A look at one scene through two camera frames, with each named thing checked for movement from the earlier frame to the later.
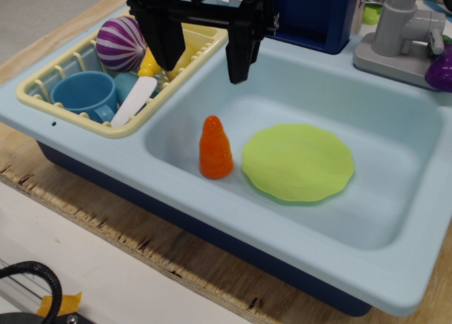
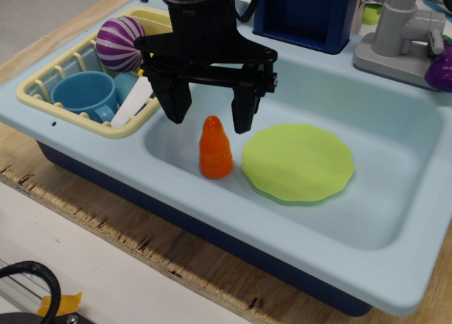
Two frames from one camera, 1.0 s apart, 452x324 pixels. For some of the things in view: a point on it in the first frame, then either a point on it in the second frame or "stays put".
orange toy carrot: (216, 158) stays put
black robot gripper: (250, 11) → (205, 47)
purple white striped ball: (121, 44) stays put
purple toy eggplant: (438, 73) stays put
